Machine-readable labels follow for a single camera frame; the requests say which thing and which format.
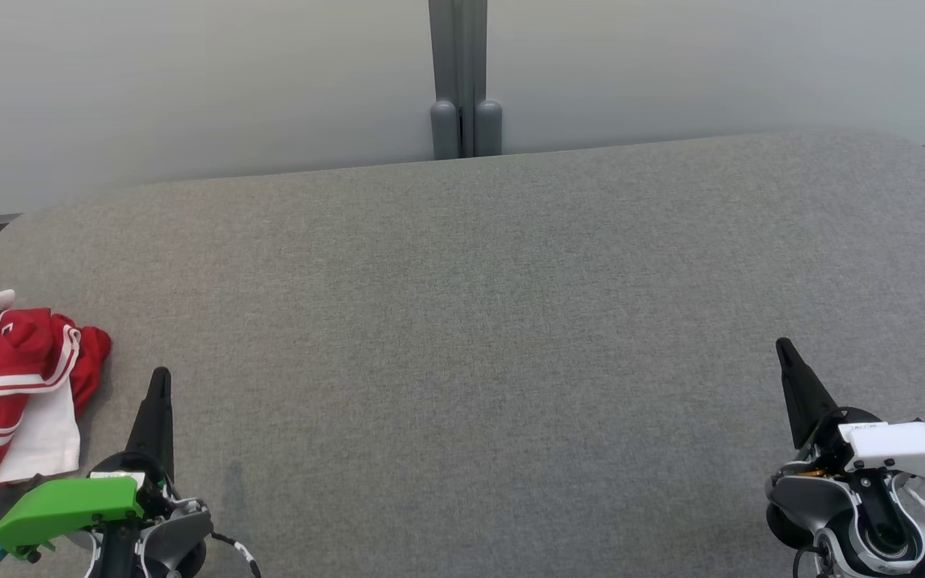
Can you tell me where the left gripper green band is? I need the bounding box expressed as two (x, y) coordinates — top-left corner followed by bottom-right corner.
(0, 366), (177, 560)

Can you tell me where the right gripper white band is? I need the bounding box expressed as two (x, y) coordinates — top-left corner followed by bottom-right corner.
(776, 337), (925, 484)

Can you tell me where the red white sports jersey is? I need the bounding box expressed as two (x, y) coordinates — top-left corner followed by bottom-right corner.
(0, 289), (82, 524)

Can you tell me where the black cable with white marks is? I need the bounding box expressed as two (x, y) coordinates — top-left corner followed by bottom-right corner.
(210, 530), (263, 578)

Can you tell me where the grey partition post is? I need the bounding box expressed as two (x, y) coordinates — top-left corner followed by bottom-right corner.
(428, 0), (503, 161)

